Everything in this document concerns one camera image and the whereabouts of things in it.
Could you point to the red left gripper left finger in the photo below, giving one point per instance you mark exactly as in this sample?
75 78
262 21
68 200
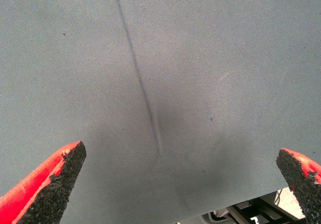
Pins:
30 199

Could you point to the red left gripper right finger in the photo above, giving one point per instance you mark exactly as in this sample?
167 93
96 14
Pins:
303 183

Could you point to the dark grey table cloth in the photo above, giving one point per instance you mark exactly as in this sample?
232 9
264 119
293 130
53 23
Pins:
175 58

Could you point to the black metal frame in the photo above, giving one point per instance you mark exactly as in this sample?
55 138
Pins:
260 209

